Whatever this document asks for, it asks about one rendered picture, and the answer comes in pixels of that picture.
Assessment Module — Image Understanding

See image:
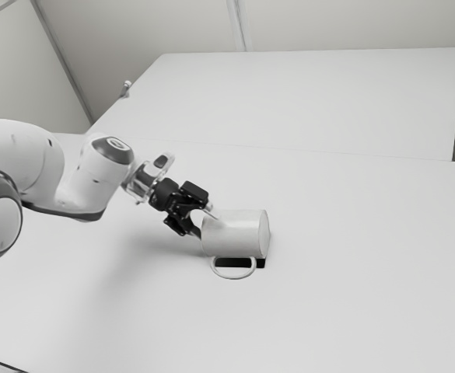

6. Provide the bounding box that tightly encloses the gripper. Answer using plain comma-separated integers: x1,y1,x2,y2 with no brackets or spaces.
148,178,222,239

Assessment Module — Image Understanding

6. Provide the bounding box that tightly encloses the white mug with ring handle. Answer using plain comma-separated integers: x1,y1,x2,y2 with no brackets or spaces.
199,208,271,281

